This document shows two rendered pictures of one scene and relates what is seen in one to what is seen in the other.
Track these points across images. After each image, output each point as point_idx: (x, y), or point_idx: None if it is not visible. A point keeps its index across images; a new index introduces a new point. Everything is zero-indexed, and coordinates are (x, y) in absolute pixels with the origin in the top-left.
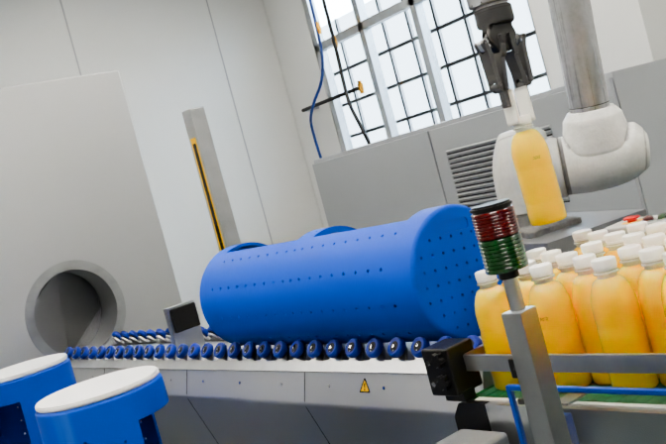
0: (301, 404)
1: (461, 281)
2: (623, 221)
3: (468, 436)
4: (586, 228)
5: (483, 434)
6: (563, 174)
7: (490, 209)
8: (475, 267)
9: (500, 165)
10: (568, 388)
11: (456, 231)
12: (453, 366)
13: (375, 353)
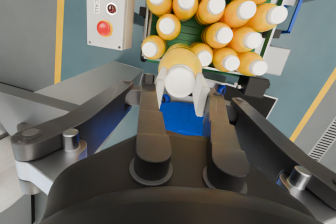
0: None
1: (197, 116)
2: (97, 40)
3: (268, 61)
4: (43, 107)
5: (267, 55)
6: (1, 139)
7: None
8: (182, 116)
9: (14, 195)
10: None
11: (192, 132)
12: (263, 77)
13: None
